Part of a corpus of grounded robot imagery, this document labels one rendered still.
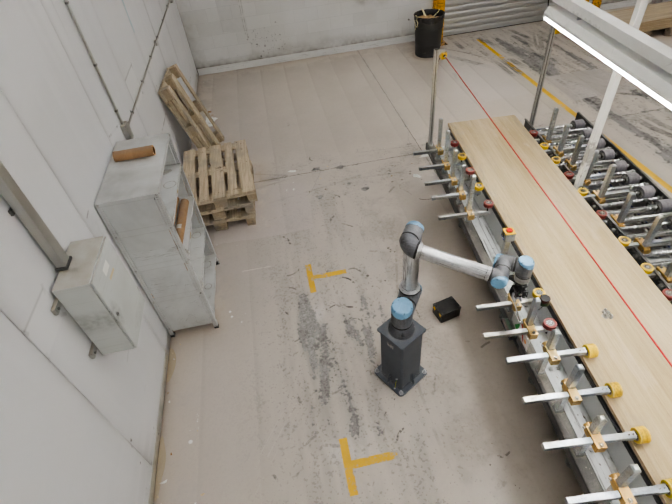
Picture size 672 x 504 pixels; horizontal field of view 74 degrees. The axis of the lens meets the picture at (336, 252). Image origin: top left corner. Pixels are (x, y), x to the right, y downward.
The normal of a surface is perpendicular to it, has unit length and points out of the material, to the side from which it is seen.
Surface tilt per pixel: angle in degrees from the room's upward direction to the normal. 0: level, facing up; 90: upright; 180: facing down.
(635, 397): 0
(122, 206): 90
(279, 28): 90
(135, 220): 90
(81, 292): 90
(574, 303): 0
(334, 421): 0
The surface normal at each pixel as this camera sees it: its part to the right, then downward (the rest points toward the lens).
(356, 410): -0.09, -0.72
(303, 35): 0.18, 0.67
